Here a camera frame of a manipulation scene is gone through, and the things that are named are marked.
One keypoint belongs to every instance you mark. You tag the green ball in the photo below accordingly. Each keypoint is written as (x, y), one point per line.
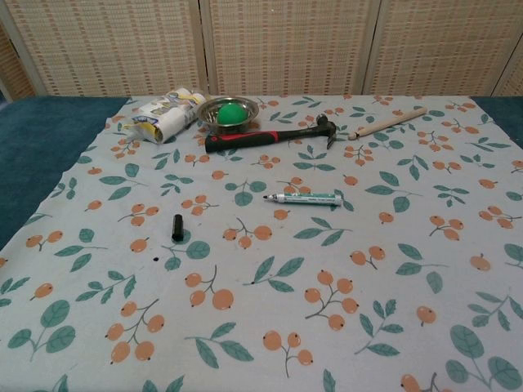
(232, 115)

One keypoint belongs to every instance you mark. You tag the black marker cap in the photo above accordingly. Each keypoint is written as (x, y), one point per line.
(177, 228)

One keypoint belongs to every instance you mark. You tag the small metal bowl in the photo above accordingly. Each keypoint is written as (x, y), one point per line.
(208, 112)

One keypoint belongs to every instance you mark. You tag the wooden stick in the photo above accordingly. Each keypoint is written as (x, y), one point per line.
(388, 122)

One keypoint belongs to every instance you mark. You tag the black red claw hammer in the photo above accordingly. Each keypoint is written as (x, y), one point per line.
(245, 139)

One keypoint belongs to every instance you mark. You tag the fruit and leaf print tablecloth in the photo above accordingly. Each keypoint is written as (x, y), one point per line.
(261, 306)

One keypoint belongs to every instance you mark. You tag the white green marker pen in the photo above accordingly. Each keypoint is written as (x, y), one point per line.
(310, 199)

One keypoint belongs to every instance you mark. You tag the plastic pack of white rolls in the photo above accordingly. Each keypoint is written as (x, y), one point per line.
(163, 118)

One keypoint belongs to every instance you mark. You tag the woven folding screen panel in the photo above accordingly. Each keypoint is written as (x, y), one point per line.
(110, 45)
(449, 45)
(286, 45)

